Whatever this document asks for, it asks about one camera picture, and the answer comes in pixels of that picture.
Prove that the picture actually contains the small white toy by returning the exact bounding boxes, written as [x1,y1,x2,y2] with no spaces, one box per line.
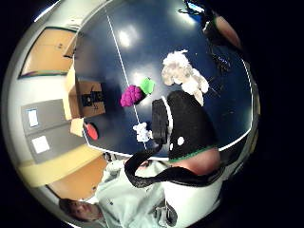
[132,122,154,143]

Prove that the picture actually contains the white plush toy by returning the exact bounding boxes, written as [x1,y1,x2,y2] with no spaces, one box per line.
[161,49,210,106]

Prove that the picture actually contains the purple grape toy with leaf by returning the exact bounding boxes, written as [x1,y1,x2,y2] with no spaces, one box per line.
[120,76,157,108]

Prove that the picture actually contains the the person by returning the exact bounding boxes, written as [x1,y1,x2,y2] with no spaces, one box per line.
[58,156,224,228]

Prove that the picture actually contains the red table tennis paddle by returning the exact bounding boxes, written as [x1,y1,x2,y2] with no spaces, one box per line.
[83,122,100,142]

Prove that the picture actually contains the brown cardboard box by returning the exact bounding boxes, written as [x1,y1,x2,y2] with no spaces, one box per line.
[62,64,107,138]

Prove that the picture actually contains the wooden door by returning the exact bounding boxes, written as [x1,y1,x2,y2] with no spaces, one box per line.
[18,27,78,80]
[47,155,109,201]

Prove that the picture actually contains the white paper sheet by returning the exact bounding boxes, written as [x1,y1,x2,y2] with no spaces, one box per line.
[26,108,40,128]
[30,135,51,155]

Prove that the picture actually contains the black cables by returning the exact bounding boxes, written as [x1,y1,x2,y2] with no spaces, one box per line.
[207,46,234,96]

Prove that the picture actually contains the grey wall panel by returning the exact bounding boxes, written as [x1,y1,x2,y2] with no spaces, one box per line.
[20,98,88,165]

